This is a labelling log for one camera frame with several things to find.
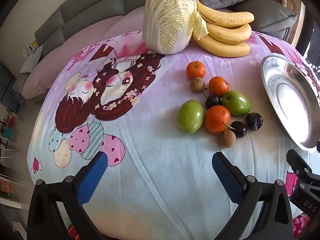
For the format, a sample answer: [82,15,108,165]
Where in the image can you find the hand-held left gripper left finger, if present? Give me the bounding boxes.
[27,151,108,240]

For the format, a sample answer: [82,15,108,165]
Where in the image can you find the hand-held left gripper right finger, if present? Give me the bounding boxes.
[212,152,293,240]

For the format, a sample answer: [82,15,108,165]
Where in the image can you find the small brown longan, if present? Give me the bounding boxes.
[190,77,205,93]
[217,130,237,148]

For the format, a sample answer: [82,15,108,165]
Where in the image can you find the dark cherry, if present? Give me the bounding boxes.
[230,121,248,138]
[202,89,222,110]
[245,112,263,131]

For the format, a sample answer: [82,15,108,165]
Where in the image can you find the round metal plate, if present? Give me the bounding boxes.
[260,55,320,153]

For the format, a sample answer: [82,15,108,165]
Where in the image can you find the orange tangerine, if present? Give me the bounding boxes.
[208,76,230,97]
[204,105,231,134]
[186,60,206,79]

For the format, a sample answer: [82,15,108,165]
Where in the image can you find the green jujube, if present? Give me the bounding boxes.
[177,100,204,134]
[222,91,251,116]

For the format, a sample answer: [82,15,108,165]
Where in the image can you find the printed cartoon blanket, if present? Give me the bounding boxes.
[27,30,320,240]

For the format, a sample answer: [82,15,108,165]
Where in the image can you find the dark metal rack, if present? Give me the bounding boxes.
[304,22,320,65]

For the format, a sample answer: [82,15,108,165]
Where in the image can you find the white pillow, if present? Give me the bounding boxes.
[20,45,44,74]

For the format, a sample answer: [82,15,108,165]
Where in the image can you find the stack of books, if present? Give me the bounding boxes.
[23,41,38,57]

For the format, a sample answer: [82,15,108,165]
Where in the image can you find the napa cabbage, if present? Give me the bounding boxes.
[142,0,209,55]

